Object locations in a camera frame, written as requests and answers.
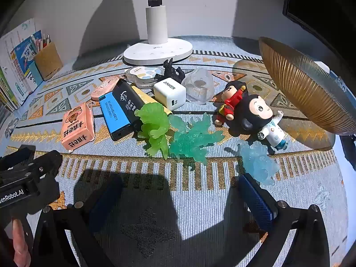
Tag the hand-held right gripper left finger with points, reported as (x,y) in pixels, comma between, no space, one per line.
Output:
(107,203)

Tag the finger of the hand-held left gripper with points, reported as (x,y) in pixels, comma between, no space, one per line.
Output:
(15,158)
(47,164)

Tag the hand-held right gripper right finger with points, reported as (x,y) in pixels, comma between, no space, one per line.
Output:
(256,203)

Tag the light blue translucent figurine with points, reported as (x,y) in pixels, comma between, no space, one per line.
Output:
(258,164)

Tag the pink cartoon box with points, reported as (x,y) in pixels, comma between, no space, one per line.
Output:
(78,128)

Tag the blue rectangular box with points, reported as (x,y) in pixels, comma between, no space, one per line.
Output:
(112,114)

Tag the white-coat monkey figure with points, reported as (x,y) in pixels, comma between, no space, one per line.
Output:
(250,116)

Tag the green translucent figurine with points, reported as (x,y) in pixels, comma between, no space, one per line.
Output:
(153,128)

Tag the teal translucent figurine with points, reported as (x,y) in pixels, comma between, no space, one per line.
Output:
(189,144)

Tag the pink oblong case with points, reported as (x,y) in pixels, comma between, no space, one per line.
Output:
(103,87)

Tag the red-clad cartoon figure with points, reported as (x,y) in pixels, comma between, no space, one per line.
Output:
(232,103)

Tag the black rectangular box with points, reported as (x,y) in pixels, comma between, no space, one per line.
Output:
(128,100)

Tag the yellow rectangular box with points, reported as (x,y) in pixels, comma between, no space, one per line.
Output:
(147,98)

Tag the gold ribbed glass bowl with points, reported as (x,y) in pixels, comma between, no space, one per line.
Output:
(300,89)

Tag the white charger cube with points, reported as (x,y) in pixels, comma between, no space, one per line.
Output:
(167,91)

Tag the clear round case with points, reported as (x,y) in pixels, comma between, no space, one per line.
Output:
(141,73)

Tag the black dragon figurine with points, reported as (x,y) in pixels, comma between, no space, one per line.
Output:
(171,71)

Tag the person's left hand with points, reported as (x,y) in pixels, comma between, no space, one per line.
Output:
(21,242)

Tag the small grey white object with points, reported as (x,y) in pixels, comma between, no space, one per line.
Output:
(11,128)

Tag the patterned table mat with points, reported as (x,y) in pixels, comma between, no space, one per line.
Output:
(178,200)

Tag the row of books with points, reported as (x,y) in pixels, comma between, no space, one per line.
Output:
(16,61)

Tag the wooden pen holder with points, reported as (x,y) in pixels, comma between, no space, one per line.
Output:
(48,61)

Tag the black oblong device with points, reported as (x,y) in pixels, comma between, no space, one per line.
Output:
(349,150)

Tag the bunch of pens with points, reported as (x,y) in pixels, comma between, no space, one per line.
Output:
(44,40)

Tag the white desk lamp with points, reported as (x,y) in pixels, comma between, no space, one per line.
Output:
(157,19)

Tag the black monitor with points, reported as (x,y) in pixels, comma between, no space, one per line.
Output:
(319,0)

